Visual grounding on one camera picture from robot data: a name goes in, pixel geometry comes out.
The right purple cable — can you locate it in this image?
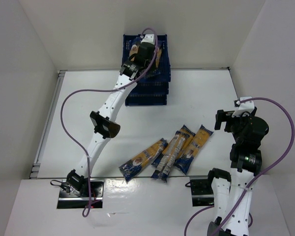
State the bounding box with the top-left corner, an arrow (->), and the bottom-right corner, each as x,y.
183,97 -> 295,236

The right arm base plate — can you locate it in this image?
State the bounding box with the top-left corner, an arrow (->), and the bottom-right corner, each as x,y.
185,178 -> 214,207

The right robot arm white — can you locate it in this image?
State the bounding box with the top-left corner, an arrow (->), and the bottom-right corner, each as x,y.
207,110 -> 269,236

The purple cable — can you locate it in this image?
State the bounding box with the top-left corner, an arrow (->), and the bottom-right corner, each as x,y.
60,28 -> 160,218
183,97 -> 295,236

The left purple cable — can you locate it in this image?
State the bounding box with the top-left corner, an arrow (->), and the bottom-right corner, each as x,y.
60,28 -> 160,218

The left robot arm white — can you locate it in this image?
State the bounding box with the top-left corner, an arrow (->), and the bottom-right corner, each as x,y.
60,41 -> 158,197

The blue stacked crate shelf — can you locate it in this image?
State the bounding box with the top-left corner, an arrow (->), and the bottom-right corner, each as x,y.
125,34 -> 171,106

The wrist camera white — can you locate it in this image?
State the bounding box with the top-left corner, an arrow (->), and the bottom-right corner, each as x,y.
232,96 -> 255,117
141,34 -> 155,45

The grey label spaghetti bag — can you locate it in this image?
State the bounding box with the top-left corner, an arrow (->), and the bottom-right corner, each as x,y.
151,131 -> 190,183

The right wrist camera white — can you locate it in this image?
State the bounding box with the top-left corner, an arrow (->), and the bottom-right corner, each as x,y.
232,96 -> 255,117

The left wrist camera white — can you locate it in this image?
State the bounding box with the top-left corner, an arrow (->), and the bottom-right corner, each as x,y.
141,34 -> 155,45

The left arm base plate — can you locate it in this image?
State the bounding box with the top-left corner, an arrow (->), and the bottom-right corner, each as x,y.
51,179 -> 104,209

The spaghetti bag in crate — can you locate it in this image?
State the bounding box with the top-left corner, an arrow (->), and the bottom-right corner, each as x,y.
128,36 -> 143,61

